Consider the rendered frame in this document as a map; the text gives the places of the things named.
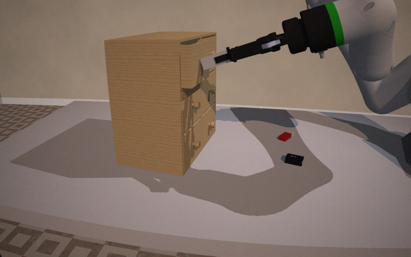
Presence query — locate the small wooden chest of drawers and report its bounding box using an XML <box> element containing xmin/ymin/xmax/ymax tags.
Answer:
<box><xmin>104</xmin><ymin>31</ymin><xmax>217</xmax><ymax>176</ymax></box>

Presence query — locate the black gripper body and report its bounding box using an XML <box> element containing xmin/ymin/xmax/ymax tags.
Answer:
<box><xmin>269</xmin><ymin>17</ymin><xmax>307</xmax><ymax>54</ymax></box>

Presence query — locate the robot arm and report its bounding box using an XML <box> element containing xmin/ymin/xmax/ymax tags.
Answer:
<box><xmin>299</xmin><ymin>0</ymin><xmax>411</xmax><ymax>114</ymax></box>

